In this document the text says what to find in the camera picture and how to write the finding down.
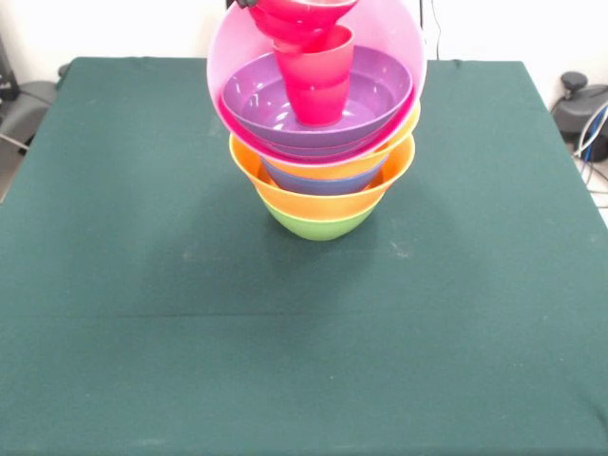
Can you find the red bowl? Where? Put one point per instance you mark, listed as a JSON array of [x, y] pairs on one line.
[[294, 21]]

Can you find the pink bowl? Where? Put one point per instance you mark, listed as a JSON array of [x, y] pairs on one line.
[[237, 71]]

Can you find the green bowl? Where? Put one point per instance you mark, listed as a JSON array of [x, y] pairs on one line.
[[318, 230]]

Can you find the blue bowl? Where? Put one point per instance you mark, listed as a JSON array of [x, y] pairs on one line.
[[323, 185]]

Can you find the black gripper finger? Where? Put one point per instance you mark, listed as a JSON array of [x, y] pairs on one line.
[[244, 4]]

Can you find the orange bowl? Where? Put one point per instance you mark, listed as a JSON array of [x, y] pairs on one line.
[[404, 138], [328, 204]]

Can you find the red cup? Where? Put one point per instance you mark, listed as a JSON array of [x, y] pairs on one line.
[[316, 85]]

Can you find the purple bowl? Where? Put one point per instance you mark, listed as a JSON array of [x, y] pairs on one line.
[[256, 104]]

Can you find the dark green tablecloth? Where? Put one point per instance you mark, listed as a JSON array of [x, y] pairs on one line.
[[237, 356]]

